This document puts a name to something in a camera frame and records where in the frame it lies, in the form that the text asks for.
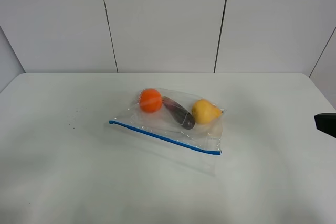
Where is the clear zip bag blue zipper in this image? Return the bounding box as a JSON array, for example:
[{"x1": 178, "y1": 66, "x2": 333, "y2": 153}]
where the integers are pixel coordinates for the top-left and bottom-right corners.
[{"x1": 109, "y1": 88, "x2": 226, "y2": 174}]

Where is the orange fruit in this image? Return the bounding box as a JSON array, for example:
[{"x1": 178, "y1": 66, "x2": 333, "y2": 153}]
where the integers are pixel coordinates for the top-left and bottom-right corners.
[{"x1": 139, "y1": 88, "x2": 162, "y2": 113}]

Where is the purple eggplant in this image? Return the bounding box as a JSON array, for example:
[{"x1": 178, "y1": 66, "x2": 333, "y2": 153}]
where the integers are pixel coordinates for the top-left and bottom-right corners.
[{"x1": 162, "y1": 96, "x2": 195, "y2": 130}]

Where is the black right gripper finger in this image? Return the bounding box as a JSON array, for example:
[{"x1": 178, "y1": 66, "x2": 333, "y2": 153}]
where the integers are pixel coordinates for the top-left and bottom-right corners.
[{"x1": 314, "y1": 113, "x2": 336, "y2": 137}]

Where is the yellow pear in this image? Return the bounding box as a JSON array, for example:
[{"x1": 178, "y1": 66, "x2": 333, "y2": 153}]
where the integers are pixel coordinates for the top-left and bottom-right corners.
[{"x1": 192, "y1": 99, "x2": 222, "y2": 125}]

